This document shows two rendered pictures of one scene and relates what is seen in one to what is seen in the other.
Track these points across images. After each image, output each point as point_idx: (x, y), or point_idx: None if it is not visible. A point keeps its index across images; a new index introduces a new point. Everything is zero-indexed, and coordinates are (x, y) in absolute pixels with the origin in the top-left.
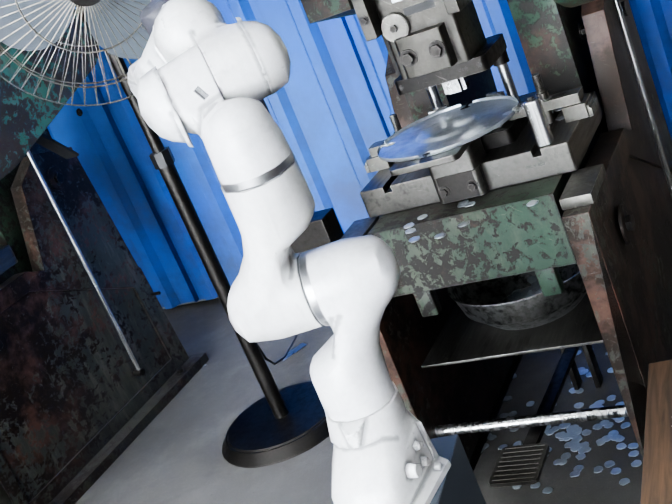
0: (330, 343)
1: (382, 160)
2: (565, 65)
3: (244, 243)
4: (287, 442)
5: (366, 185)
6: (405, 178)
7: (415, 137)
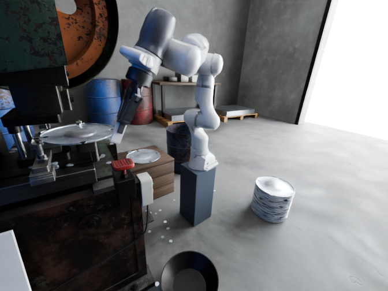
0: (201, 131)
1: (54, 169)
2: (0, 133)
3: (212, 102)
4: None
5: (83, 170)
6: (86, 159)
7: (81, 137)
